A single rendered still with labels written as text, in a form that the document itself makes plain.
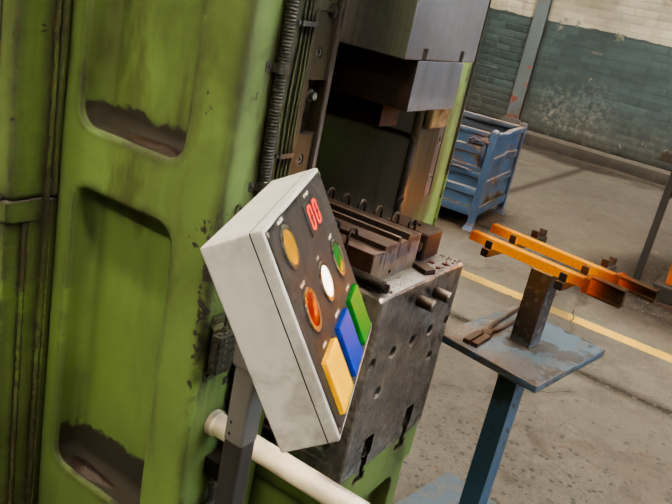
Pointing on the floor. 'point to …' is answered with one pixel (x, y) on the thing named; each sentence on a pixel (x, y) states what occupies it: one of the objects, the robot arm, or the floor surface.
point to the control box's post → (238, 440)
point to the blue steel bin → (482, 166)
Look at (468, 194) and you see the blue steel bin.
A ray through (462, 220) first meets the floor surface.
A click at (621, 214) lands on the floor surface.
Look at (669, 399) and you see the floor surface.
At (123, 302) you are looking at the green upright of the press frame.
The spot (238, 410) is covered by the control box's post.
